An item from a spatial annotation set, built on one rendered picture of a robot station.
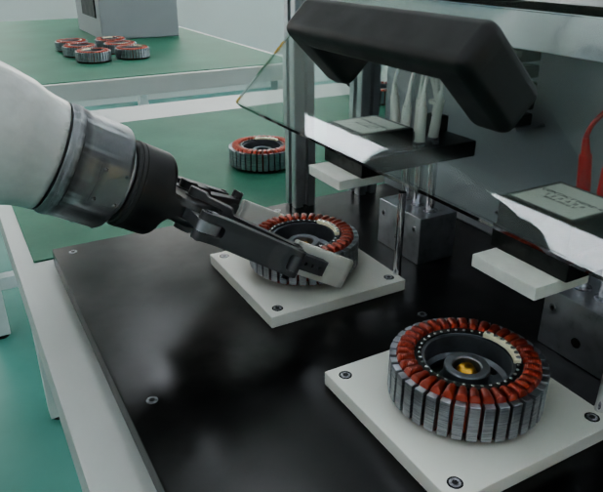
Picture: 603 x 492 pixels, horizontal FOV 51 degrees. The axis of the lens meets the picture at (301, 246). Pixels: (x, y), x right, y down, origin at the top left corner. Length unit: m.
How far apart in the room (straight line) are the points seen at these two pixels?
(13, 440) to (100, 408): 1.22
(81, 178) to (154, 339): 0.16
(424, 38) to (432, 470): 0.30
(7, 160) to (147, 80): 1.48
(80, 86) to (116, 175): 1.40
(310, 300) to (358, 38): 0.40
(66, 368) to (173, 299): 0.12
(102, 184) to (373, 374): 0.25
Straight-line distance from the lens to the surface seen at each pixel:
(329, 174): 0.63
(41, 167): 0.50
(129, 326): 0.61
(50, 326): 0.67
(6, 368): 2.03
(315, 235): 0.68
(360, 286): 0.63
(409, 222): 0.70
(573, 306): 0.56
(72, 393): 0.57
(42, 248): 0.84
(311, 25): 0.26
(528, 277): 0.46
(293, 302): 0.60
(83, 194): 0.51
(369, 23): 0.24
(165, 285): 0.67
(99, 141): 0.51
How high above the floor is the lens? 1.08
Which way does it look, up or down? 25 degrees down
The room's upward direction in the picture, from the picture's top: straight up
